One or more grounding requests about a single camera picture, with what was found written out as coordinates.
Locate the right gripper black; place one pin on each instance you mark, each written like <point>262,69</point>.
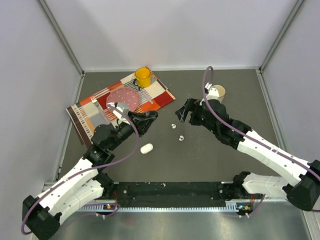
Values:
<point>191,105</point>

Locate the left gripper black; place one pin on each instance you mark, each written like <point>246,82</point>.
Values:
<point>140,122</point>

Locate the white earbud charging case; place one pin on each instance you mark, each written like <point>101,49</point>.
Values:
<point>145,149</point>

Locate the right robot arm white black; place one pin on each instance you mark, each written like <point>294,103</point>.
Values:
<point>298,180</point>

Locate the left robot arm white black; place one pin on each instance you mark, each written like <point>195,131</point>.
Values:
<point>85,182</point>

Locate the pink dotted plate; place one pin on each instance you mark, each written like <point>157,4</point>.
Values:
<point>125,95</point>

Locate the cream enamel mug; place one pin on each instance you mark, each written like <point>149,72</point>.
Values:
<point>221,91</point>

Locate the yellow mug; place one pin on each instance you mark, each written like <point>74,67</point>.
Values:
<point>142,77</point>

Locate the patterned orange placemat cloth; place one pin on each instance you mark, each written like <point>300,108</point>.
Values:
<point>92,111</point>

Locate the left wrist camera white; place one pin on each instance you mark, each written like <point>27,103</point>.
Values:
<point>120,110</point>

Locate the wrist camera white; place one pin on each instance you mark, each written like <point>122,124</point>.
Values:
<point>210,92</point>
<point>120,110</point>

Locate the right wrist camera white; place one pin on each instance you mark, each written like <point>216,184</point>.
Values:
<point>210,92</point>

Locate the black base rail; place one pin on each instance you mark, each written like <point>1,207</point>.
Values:
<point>173,194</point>

